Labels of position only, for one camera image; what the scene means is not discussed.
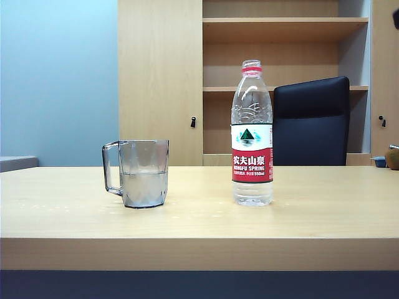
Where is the Nongfu Spring water bottle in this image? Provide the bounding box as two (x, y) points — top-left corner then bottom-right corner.
(230, 59), (275, 207)

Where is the clear grey faceted plastic mug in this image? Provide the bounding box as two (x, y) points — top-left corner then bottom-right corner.
(101, 139), (171, 209)

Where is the dark navy office chair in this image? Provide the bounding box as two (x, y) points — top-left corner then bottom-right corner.
(273, 76), (350, 166)

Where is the brown round fruit-like object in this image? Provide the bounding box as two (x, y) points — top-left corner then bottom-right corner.
(384, 144), (399, 171)

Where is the light wooden bookshelf cabinet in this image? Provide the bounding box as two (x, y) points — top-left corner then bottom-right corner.
(117, 0), (399, 167)

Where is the grey low ledge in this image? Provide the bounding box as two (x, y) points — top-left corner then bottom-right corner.
(0, 154), (40, 173)

